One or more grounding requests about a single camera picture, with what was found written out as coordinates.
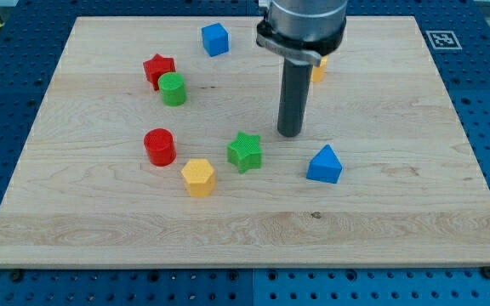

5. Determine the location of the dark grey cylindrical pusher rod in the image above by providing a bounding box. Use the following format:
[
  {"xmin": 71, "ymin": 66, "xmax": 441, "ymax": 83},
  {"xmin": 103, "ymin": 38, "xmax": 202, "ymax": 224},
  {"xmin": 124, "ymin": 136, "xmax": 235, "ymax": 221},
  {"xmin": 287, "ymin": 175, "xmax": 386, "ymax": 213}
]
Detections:
[{"xmin": 277, "ymin": 59, "xmax": 312, "ymax": 137}]

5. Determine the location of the green star block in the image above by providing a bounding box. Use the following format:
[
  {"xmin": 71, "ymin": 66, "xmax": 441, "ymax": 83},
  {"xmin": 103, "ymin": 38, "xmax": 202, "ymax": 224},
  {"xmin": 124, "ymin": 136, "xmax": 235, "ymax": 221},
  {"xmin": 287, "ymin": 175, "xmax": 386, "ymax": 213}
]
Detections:
[{"xmin": 227, "ymin": 131, "xmax": 263, "ymax": 173}]

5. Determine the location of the blue triangle block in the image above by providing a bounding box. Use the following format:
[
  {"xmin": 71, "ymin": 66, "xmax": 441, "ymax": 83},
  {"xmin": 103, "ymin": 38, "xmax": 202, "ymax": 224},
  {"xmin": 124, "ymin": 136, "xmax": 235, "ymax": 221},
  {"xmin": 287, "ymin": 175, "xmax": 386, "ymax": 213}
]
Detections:
[{"xmin": 306, "ymin": 144, "xmax": 343, "ymax": 184}]

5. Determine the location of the red star block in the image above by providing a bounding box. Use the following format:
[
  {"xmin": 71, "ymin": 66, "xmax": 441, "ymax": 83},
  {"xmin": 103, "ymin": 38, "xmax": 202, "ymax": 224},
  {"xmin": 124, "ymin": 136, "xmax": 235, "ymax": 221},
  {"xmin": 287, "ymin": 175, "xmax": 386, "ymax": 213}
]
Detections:
[{"xmin": 143, "ymin": 54, "xmax": 176, "ymax": 91}]

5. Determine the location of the yellow block behind rod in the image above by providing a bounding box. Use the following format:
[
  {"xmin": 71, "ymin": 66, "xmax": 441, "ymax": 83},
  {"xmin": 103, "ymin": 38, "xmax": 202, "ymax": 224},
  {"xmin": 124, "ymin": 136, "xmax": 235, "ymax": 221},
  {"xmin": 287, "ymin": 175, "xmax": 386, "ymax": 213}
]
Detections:
[{"xmin": 311, "ymin": 56, "xmax": 328, "ymax": 82}]

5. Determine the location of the blue cube block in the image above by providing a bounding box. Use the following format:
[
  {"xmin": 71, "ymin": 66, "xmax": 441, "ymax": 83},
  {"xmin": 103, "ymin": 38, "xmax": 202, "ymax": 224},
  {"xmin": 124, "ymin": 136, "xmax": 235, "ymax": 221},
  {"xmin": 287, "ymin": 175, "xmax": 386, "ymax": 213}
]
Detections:
[{"xmin": 201, "ymin": 23, "xmax": 230, "ymax": 57}]

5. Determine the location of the green cylinder block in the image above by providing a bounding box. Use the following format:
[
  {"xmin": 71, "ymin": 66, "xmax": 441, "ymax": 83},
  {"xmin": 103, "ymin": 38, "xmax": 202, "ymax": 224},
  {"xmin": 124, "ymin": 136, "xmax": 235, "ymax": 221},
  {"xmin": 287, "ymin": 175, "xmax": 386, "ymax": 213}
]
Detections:
[{"xmin": 158, "ymin": 72, "xmax": 186, "ymax": 106}]

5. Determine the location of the yellow hexagon block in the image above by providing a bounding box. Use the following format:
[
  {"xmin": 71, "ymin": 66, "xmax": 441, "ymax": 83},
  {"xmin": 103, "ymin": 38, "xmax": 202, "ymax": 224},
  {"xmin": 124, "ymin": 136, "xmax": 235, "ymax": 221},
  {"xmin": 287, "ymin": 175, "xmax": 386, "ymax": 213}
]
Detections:
[{"xmin": 181, "ymin": 159, "xmax": 216, "ymax": 197}]

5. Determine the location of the white fiducial marker tag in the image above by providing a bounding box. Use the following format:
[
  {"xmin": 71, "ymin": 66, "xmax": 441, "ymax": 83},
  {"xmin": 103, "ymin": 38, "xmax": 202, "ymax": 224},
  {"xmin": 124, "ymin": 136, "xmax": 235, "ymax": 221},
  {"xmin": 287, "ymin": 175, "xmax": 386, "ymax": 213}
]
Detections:
[{"xmin": 425, "ymin": 30, "xmax": 462, "ymax": 50}]

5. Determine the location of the red cylinder block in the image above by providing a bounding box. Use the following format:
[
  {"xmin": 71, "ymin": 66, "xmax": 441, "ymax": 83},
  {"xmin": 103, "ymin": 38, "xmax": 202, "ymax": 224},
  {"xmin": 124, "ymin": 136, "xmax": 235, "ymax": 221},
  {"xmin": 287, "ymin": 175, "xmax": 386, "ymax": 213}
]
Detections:
[{"xmin": 144, "ymin": 128, "xmax": 176, "ymax": 167}]

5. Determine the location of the light wooden board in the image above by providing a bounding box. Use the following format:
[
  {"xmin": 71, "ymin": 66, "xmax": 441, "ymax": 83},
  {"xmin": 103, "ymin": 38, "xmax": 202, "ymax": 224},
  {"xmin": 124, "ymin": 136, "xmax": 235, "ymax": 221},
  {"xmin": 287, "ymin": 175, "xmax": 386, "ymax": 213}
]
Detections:
[{"xmin": 0, "ymin": 16, "xmax": 490, "ymax": 269}]

